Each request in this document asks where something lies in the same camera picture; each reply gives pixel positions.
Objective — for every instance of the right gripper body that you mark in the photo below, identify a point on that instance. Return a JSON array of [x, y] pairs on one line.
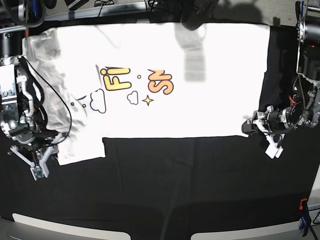
[[35, 147]]

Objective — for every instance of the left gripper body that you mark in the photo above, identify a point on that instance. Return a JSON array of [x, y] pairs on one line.
[[275, 123]]

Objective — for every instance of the white printed t-shirt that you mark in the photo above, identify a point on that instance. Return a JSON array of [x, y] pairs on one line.
[[147, 80]]

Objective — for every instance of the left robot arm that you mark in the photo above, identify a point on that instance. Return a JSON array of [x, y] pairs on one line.
[[304, 100]]

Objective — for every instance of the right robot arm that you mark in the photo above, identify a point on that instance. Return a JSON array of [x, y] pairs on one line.
[[23, 117]]

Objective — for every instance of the orange blue clamp bottom right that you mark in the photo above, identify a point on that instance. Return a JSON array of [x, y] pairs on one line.
[[304, 217]]

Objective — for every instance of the black table cloth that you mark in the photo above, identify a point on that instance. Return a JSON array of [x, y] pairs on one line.
[[173, 188]]

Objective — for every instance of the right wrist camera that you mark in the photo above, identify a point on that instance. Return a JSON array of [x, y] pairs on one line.
[[39, 171]]

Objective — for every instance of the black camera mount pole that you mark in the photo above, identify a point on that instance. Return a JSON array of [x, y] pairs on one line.
[[195, 12]]

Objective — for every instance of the aluminium frame rail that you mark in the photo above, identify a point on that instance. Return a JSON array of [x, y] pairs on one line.
[[105, 11]]

